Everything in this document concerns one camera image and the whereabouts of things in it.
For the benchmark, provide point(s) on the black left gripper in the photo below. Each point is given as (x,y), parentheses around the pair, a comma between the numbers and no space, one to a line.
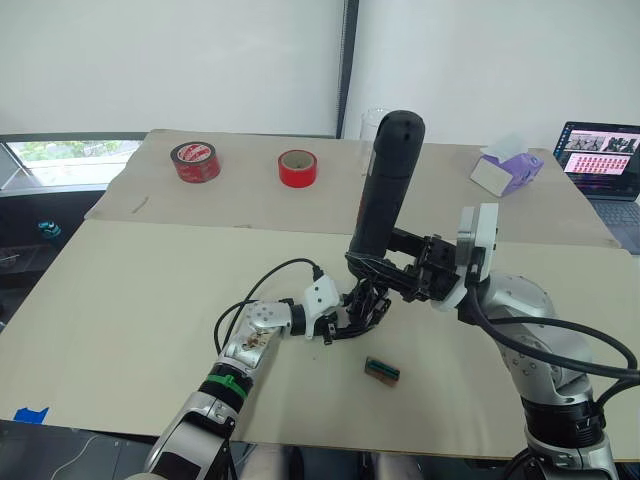
(337,327)

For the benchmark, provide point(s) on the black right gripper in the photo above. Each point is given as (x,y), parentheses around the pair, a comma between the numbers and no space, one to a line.
(435,270)

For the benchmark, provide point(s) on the black electric screwdriver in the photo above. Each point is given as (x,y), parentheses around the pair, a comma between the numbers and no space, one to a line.
(390,190)

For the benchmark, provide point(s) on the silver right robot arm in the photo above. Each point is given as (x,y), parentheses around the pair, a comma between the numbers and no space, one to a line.
(530,310)

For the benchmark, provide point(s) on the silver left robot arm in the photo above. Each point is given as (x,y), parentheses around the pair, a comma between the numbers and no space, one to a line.
(260,320)

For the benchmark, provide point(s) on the small dark finger piece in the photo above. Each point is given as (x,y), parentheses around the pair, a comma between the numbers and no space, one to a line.
(382,371)

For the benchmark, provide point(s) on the blue tape piece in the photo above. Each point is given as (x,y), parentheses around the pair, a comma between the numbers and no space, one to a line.
(31,415)

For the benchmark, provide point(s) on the bright red tape roll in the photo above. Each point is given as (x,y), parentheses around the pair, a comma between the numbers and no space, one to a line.
(298,175)

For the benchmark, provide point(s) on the purple tissue box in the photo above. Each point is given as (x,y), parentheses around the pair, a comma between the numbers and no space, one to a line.
(520,171)

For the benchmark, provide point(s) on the creased beige cardboard sheet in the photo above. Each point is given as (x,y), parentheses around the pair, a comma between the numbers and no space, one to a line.
(240,200)

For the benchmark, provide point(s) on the dark red printed tape roll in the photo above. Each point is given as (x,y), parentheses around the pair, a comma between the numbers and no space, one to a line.
(196,165)

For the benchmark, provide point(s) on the open laptop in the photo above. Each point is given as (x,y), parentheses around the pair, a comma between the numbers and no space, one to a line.
(600,160)

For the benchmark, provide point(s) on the large beige cardboard sheet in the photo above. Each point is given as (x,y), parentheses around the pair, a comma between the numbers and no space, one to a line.
(125,325)

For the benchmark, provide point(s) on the small teal object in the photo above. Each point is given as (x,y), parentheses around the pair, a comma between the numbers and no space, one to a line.
(50,230)

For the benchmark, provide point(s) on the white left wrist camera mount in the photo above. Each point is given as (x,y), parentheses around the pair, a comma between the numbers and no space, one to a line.
(320,297)

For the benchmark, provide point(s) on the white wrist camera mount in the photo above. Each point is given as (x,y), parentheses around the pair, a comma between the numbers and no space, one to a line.
(320,297)
(487,235)

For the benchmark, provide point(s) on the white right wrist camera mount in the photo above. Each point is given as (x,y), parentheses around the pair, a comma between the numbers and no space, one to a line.
(487,235)

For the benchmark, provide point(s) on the black window frame post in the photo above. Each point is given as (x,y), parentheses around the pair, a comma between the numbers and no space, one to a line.
(350,50)

